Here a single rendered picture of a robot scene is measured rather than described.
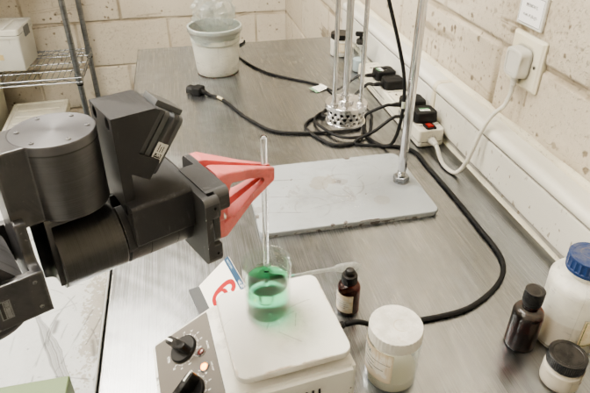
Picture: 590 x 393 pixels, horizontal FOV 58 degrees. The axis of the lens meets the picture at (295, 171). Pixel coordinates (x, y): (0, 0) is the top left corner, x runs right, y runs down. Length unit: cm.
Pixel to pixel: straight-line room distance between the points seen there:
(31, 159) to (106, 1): 249
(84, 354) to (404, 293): 41
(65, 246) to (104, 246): 3
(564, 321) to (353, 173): 44
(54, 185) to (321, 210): 56
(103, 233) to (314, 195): 54
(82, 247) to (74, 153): 8
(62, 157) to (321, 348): 32
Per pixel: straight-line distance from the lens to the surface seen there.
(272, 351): 56
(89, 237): 42
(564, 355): 68
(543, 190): 87
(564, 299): 69
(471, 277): 80
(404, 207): 90
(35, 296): 41
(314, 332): 58
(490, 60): 105
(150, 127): 40
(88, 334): 74
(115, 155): 40
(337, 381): 58
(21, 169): 39
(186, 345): 61
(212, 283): 74
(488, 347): 72
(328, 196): 91
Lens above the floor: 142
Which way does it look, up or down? 32 degrees down
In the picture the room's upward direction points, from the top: straight up
